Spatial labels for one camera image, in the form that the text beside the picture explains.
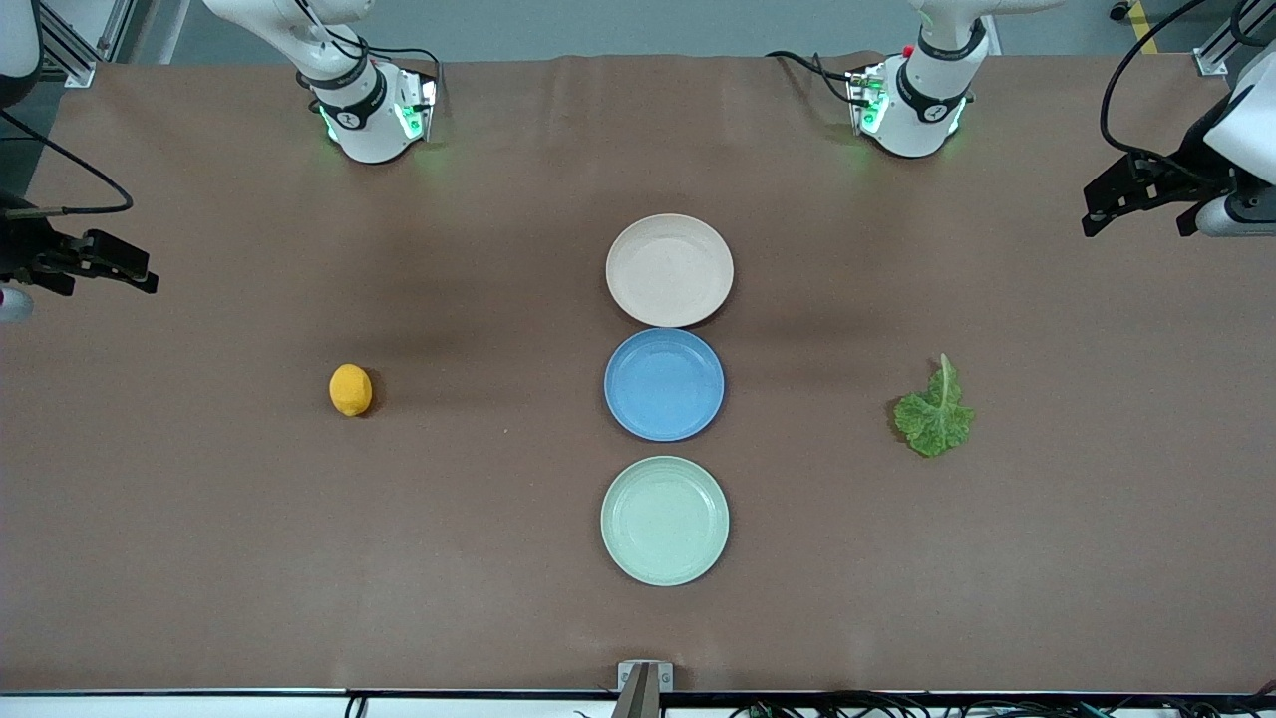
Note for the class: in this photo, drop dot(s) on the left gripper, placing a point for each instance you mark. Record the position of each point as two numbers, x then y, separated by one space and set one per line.
1192 161

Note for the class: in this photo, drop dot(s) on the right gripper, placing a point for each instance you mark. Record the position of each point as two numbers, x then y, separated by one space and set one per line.
22 248

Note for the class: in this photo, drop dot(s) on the yellow lemon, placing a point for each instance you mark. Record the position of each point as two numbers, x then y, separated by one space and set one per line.
350 390

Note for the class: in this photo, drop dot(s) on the green lettuce leaf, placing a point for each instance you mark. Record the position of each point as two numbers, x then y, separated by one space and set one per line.
935 414

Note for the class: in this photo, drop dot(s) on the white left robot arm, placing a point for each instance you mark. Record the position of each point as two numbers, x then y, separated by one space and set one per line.
927 95

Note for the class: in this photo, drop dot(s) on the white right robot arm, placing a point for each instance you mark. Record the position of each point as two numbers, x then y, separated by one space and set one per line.
359 100

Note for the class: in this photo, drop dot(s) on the brown table cover sheet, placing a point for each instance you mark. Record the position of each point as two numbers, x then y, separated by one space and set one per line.
249 519

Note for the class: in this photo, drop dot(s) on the pink round plate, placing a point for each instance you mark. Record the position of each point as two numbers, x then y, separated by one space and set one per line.
669 269

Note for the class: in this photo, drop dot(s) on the blue round plate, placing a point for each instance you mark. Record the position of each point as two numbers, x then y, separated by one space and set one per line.
664 385

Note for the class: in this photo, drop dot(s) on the green round plate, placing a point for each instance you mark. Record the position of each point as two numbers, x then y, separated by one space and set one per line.
664 521

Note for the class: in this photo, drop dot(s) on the aluminium frame profile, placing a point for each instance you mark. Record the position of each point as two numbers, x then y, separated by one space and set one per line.
80 45
1224 45

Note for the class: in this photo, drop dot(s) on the grey metal bracket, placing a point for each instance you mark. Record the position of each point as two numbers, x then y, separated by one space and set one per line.
644 683

